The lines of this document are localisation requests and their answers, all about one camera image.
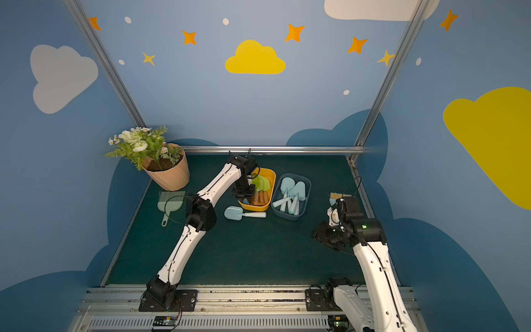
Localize yellow storage box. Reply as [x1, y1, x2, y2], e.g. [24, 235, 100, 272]
[238, 168, 276, 212]

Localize blue shovel sideways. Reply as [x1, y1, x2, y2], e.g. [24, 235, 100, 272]
[224, 206, 267, 221]

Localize blue shovel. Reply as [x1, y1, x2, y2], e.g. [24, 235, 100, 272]
[288, 195, 298, 215]
[279, 177, 295, 213]
[271, 196, 292, 208]
[291, 181, 306, 215]

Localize blue-grey storage box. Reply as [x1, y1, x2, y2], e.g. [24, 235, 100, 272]
[270, 173, 312, 221]

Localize green trowel yellow handle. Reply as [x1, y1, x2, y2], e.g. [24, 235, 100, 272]
[251, 176, 264, 192]

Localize green shovel wooden handle back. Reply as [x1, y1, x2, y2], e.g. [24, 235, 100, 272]
[259, 176, 271, 192]

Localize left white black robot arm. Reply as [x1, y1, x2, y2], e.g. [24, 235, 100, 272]
[139, 154, 258, 312]

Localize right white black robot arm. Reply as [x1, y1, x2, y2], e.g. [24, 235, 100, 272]
[313, 196, 417, 331]

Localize blue dustpan brush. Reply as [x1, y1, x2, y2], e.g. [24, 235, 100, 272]
[329, 192, 351, 206]

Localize green dustpan brush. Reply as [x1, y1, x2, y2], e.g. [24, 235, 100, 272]
[157, 191, 185, 227]

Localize terracotta pot with flowers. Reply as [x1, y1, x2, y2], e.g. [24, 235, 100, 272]
[104, 127, 190, 192]

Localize right controller board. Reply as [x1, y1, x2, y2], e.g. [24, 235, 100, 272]
[327, 315, 350, 332]

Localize controller board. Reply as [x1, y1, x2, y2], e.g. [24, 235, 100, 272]
[151, 315, 181, 331]
[327, 315, 350, 332]

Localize left controller board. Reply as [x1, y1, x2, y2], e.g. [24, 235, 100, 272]
[151, 315, 181, 331]

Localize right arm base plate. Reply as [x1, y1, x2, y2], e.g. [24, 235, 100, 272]
[305, 285, 337, 311]

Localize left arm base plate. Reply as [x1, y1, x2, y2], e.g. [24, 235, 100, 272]
[138, 289, 198, 312]

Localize aluminium front rail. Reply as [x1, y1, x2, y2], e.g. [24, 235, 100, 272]
[68, 284, 430, 332]

